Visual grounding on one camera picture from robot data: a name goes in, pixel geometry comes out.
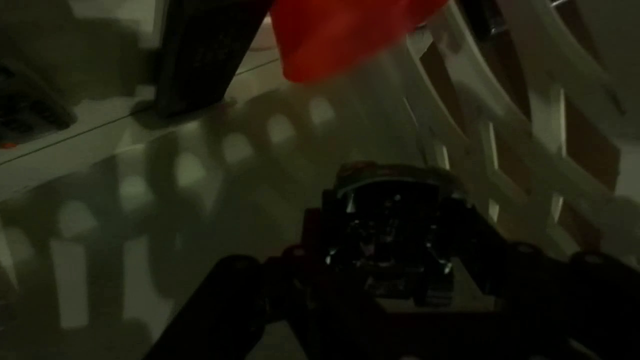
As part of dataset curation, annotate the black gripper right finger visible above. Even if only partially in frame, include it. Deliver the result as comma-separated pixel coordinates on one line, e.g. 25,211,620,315
427,197,640,360

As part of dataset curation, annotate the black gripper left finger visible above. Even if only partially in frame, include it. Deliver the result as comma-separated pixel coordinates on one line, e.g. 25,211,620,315
142,192,363,360

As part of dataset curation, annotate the red bowl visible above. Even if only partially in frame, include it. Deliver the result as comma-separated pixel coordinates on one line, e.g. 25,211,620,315
269,0,447,86

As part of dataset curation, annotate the white lattice shelf unit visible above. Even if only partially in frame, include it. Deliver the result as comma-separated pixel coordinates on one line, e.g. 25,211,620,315
0,0,640,360

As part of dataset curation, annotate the flat black case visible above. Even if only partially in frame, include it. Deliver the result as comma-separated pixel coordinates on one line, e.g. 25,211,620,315
154,0,277,120

